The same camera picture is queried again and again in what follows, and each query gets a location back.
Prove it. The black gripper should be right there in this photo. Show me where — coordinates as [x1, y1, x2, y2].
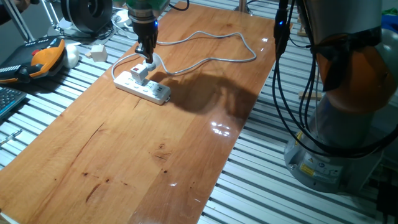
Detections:
[132, 18, 160, 65]

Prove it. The white bulb holder with bulb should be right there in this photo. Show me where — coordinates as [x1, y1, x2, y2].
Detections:
[129, 53, 162, 86]

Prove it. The white power strip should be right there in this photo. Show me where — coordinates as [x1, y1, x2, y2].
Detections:
[113, 70, 172, 106]

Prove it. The white house-shaped block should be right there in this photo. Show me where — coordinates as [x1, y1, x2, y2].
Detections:
[90, 44, 108, 63]

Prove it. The silver metal stand leg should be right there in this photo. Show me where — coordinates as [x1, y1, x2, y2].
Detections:
[2, 0, 35, 43]
[39, 0, 63, 32]

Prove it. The thin support pole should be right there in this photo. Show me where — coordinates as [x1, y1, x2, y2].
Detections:
[234, 0, 253, 15]

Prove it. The glossy wooden board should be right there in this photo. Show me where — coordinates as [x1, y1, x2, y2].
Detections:
[0, 1, 277, 224]

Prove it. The orange and black teach pendant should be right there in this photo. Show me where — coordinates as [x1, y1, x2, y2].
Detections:
[0, 37, 67, 84]

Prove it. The black connector with blue light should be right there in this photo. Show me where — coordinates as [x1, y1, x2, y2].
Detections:
[273, 0, 292, 60]

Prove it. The black keyboard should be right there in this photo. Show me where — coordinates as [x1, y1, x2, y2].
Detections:
[0, 86, 28, 121]

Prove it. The wooden peg rack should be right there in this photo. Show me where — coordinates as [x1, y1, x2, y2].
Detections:
[296, 15, 309, 37]

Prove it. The small metal pen tool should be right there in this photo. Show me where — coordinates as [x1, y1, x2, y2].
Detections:
[0, 129, 23, 147]

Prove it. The tan wooden strip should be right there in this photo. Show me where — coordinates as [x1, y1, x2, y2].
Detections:
[297, 91, 323, 101]

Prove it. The blue bag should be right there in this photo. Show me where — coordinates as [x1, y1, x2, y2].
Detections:
[381, 14, 398, 34]

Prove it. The white coiled cable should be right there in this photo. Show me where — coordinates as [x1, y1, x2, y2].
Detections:
[111, 8, 134, 30]

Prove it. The grey power strip cable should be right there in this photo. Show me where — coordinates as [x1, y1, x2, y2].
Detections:
[111, 30, 257, 80]

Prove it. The black cable bundle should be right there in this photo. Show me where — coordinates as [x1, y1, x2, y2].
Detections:
[271, 0, 398, 159]

